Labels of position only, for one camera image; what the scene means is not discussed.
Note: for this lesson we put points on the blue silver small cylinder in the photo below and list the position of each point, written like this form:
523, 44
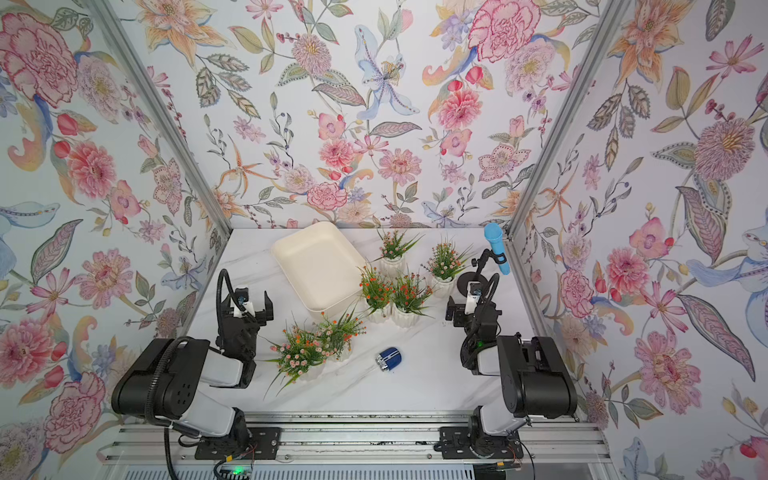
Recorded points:
389, 359

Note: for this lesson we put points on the right aluminium corner post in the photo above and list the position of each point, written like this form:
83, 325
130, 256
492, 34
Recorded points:
606, 28

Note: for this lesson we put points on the pink flower plant back right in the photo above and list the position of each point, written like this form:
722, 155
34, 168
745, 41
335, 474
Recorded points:
445, 264

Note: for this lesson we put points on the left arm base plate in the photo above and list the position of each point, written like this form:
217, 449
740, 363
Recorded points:
258, 443

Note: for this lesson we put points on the red flower potted plant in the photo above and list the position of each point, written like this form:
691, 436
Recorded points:
376, 294
409, 297

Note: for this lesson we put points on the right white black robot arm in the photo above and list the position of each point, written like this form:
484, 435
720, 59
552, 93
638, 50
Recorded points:
531, 373

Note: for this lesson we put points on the blue microphone on stand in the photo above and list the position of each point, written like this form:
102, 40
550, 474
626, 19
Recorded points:
496, 252

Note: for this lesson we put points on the orange flower potted plant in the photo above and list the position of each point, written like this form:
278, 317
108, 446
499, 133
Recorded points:
336, 335

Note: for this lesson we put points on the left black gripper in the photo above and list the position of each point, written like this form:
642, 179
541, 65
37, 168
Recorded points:
245, 318

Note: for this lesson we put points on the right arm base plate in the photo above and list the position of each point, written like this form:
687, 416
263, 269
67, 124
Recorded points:
470, 443

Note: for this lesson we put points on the left aluminium corner post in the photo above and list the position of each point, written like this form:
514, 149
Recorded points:
115, 36

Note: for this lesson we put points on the cream rectangular storage box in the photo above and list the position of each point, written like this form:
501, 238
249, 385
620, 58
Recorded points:
323, 267

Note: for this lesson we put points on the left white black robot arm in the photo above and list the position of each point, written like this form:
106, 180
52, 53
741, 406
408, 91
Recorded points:
162, 385

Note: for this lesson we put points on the aluminium front rail frame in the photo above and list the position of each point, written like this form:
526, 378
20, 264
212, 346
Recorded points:
365, 446

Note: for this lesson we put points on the aluminium corner post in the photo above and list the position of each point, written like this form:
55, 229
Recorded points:
606, 28
115, 36

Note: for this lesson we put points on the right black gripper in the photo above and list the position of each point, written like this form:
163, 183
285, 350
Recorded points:
470, 315

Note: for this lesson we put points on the pink flower potted plant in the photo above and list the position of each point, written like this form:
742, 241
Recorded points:
299, 355

